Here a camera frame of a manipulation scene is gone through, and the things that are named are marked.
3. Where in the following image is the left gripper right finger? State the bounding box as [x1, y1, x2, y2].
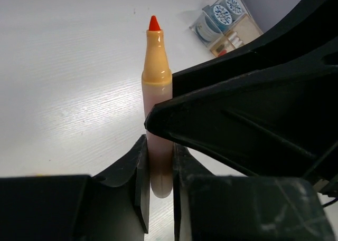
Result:
[173, 144, 335, 240]

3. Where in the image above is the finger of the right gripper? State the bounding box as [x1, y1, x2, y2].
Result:
[145, 65, 337, 178]
[173, 0, 337, 97]

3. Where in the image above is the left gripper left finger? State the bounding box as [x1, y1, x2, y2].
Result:
[1, 136, 150, 240]

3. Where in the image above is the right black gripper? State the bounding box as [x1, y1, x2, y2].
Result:
[302, 143, 337, 198]

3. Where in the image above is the red whiteboard marker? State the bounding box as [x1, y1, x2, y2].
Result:
[218, 50, 227, 57]

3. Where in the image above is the blue patterned tape roll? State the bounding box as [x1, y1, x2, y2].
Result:
[204, 4, 233, 34]

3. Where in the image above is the orange highlighter pen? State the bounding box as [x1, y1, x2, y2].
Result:
[142, 15, 173, 198]

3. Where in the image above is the clear compartment organizer box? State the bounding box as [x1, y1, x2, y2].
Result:
[190, 0, 262, 57]

